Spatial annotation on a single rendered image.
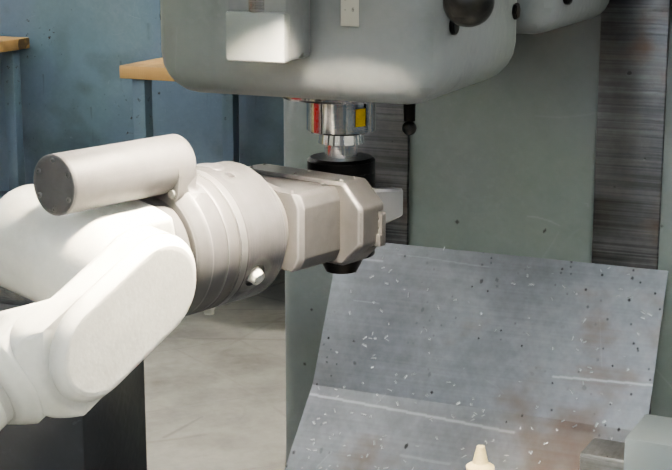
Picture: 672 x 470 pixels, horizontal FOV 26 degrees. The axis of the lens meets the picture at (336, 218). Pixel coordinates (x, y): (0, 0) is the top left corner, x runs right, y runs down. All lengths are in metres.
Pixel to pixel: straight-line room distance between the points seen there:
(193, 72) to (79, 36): 5.20
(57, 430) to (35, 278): 0.30
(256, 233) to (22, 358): 0.18
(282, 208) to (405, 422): 0.48
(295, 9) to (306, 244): 0.15
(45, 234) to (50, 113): 5.44
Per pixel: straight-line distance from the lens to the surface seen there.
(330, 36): 0.90
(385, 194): 1.00
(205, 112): 5.88
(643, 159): 1.32
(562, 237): 1.36
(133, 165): 0.83
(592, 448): 1.04
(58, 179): 0.81
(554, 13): 1.06
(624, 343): 1.33
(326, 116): 0.98
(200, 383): 4.47
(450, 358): 1.36
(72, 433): 1.11
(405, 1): 0.88
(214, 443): 4.00
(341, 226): 0.94
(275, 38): 0.87
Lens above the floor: 1.43
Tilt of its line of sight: 12 degrees down
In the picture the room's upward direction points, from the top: straight up
